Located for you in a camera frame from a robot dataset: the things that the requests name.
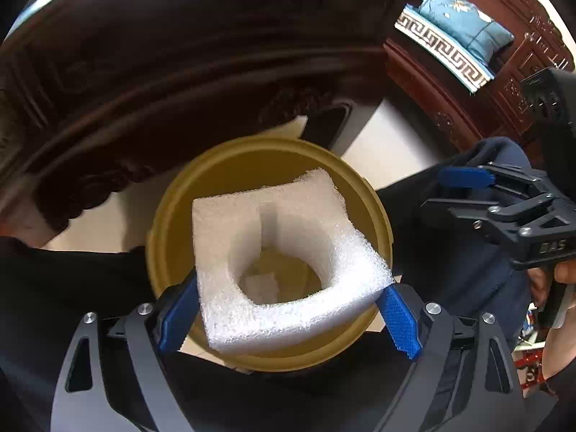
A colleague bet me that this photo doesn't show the yellow plastic trash bin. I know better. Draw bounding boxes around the yellow plastic trash bin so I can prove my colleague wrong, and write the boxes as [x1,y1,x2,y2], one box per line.
[145,136,393,373]

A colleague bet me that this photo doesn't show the person's right hand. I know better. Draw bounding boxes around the person's right hand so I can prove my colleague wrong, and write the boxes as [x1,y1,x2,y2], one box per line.
[528,260,575,380]

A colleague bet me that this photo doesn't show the blue sofa seat cushion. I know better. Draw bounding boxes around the blue sofa seat cushion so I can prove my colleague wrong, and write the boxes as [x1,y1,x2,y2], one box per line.
[395,5,494,93]

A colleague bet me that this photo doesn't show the white paper napkins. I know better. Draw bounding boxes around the white paper napkins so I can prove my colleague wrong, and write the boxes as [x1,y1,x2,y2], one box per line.
[239,273,279,305]

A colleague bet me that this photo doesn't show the white foam packing block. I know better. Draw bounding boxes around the white foam packing block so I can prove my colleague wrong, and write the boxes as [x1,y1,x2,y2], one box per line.
[192,169,393,354]

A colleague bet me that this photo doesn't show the dark wooden sofa right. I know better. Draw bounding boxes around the dark wooden sofa right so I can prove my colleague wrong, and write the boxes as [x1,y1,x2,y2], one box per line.
[384,0,575,164]

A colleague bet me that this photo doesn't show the blue floral pillow near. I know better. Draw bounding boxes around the blue floral pillow near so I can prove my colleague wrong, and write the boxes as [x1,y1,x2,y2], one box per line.
[418,0,514,64]

